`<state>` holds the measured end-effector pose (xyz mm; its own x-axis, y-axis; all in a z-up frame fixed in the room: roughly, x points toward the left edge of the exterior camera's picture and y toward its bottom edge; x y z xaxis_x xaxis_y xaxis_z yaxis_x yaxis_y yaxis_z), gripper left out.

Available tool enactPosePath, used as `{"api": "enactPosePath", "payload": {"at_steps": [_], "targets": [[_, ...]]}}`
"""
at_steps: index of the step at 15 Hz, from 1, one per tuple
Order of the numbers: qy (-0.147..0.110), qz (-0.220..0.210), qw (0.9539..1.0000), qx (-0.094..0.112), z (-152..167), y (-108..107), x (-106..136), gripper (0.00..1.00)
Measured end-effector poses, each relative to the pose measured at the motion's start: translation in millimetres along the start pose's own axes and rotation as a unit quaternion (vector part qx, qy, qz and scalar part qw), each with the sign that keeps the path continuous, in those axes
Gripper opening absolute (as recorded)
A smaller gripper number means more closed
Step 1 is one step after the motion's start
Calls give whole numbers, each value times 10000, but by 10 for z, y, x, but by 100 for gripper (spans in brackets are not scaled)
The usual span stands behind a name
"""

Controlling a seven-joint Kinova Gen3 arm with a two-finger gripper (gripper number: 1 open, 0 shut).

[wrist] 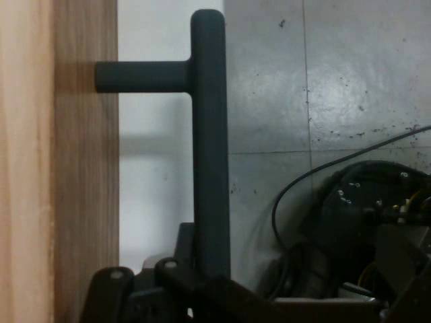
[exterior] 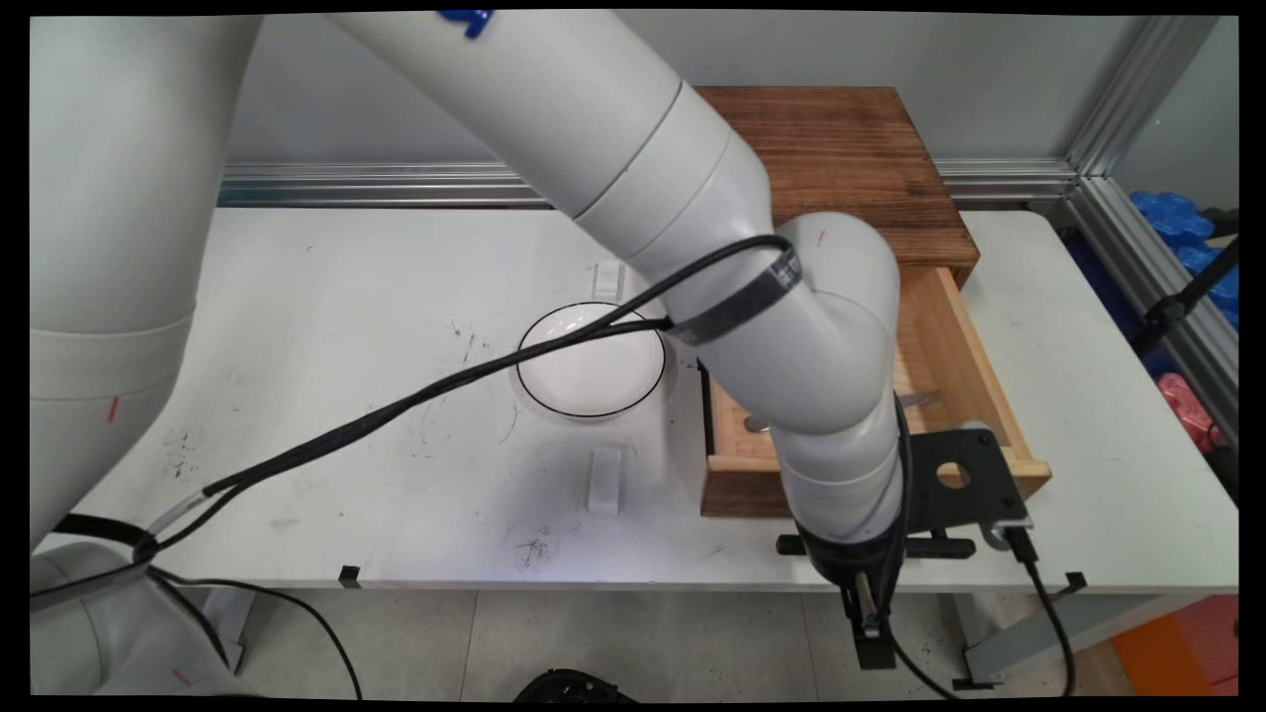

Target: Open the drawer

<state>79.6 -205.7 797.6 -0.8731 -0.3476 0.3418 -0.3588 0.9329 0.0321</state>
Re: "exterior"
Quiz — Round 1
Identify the silver metal spoon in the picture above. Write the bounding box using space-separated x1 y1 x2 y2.
743 391 943 436

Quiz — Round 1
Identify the side aluminium frame rail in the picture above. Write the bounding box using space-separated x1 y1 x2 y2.
1063 176 1239 448

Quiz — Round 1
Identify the horizontal aluminium frame rail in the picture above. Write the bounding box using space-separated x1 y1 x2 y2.
218 158 1081 210

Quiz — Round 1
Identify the upright aluminium frame post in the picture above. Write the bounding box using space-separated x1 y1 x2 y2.
1063 15 1223 181

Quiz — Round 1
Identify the black sleeved arm cable bundle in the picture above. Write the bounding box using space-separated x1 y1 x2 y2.
30 233 804 698

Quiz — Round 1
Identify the pink plastic bag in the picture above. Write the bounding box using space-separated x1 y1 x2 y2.
1156 372 1223 455

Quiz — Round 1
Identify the orange box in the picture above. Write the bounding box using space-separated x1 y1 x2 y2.
1110 593 1239 698

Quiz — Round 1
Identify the black tripod stand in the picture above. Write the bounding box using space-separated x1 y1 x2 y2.
1130 206 1239 359

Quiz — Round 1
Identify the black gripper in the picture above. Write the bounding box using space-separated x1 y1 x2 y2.
794 514 907 672

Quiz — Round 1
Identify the grey metal table leg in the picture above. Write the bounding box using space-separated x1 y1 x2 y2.
196 588 260 675
951 591 1206 691

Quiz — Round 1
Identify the black round floor object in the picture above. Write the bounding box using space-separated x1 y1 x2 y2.
512 668 640 703

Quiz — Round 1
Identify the white plate with black rim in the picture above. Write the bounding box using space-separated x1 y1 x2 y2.
515 302 668 419

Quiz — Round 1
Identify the black camera USB cable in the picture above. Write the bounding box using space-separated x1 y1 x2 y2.
885 527 1079 699

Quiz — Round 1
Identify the black velcro cable strap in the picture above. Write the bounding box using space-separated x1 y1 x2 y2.
47 512 161 563
671 247 805 348

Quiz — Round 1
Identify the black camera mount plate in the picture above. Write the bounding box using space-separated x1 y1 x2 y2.
905 426 1035 536

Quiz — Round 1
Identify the blue plastic wrap pile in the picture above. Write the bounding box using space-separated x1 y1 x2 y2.
1128 190 1239 329

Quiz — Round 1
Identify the wooden drawer with black handle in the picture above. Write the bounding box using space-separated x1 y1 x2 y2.
699 265 1053 562

